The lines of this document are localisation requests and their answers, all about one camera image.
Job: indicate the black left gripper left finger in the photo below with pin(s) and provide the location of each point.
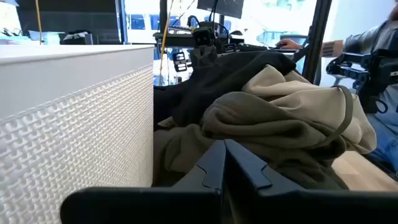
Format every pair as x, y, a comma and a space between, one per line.
199, 202

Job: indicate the dark olive hoodie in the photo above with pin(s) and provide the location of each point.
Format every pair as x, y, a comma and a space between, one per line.
255, 118

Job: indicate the white perforated plastic bin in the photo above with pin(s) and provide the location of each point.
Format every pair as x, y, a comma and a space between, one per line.
77, 124

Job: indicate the black boxy background device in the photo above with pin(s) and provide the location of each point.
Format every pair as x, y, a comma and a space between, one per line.
203, 40

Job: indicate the black workbench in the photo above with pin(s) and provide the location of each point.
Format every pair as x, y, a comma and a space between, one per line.
177, 40

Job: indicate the black item with white labels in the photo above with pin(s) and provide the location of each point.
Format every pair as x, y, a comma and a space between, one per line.
180, 61

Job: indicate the person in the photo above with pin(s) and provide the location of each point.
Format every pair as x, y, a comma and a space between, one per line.
363, 42

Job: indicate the black garment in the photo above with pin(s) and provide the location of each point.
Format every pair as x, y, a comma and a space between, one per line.
211, 84

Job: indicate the person's hand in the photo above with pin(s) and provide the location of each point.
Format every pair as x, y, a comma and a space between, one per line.
287, 44

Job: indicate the black monitor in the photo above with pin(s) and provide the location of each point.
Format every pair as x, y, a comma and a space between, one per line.
220, 7

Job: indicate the person's forearm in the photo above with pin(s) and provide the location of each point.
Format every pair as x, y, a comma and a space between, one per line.
332, 48

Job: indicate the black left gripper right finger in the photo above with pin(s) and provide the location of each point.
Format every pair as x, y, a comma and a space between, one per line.
280, 205

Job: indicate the black bag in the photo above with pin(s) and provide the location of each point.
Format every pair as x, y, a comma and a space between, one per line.
76, 37

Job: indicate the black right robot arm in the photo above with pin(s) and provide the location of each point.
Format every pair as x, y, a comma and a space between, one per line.
384, 71

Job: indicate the black keyboard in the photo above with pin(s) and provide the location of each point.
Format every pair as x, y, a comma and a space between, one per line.
253, 47

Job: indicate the black aluminium frame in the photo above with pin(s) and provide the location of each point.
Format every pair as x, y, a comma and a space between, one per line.
314, 40

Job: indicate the beige garment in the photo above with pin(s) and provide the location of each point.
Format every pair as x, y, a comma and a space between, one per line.
311, 96

